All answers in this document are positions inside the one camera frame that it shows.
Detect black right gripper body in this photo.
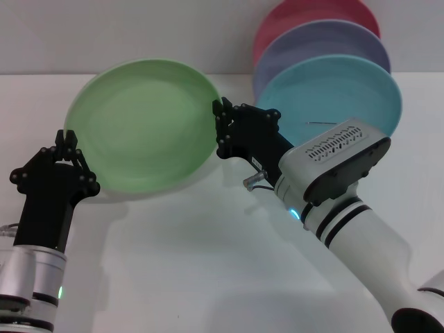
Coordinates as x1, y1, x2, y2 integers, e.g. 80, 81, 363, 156
228, 113, 295, 188

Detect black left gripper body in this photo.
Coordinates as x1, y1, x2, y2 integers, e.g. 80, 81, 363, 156
13, 162, 94, 251

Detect green round plate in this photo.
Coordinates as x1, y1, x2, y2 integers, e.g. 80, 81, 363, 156
63, 58, 222, 194

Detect light blue round plate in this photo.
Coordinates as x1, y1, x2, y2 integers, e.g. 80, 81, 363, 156
255, 53, 404, 148

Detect red round plate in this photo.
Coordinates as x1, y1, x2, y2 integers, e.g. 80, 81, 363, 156
253, 0, 381, 70

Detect purple round plate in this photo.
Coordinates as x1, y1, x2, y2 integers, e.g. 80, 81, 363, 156
253, 19, 392, 101

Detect metal plug with black cable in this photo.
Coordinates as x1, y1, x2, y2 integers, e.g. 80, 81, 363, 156
243, 169, 275, 192

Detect white vented wrist camera box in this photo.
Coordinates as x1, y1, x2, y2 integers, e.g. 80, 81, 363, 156
279, 117, 392, 209

